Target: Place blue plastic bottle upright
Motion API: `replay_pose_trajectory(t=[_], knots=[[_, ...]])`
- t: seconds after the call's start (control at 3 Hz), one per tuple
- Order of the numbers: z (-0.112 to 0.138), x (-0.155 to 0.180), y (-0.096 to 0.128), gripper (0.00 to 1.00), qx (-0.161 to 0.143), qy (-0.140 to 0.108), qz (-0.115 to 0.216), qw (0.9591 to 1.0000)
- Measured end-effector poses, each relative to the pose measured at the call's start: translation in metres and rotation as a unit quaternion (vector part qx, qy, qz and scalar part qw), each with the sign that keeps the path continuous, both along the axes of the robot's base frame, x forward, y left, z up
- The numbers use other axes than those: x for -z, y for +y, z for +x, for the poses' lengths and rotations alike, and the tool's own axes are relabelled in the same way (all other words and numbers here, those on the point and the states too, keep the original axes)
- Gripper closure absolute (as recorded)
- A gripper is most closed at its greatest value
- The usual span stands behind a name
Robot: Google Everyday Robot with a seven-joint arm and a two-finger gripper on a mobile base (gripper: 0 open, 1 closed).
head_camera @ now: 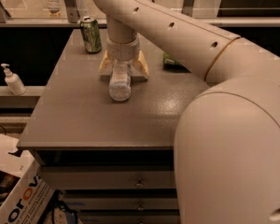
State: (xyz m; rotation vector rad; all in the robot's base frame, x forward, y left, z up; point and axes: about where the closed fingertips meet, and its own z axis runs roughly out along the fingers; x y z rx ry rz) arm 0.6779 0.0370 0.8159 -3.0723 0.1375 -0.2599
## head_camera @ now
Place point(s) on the clear blue-label plastic bottle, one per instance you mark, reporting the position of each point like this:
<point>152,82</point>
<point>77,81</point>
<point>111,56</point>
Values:
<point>120,82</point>

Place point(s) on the green chip bag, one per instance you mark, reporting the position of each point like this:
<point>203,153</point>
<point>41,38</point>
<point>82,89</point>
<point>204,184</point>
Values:
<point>168,60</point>

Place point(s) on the grey drawer cabinet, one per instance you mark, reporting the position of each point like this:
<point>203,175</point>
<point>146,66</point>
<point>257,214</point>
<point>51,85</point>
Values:
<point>112,162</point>

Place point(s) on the white cardboard box orange letters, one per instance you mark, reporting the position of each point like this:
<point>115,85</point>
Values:
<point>24,195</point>

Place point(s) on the white pump dispenser bottle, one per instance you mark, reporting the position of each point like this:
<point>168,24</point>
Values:
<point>13,81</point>

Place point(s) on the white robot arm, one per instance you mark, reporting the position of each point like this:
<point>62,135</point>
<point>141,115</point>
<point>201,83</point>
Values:
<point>227,141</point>

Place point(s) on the green soda can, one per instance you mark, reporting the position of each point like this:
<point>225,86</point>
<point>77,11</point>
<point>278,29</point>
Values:
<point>91,35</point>

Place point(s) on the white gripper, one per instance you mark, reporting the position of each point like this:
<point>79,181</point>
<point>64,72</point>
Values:
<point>123,51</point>

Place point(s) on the metal railing frame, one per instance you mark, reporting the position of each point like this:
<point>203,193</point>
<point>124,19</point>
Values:
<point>222,13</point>

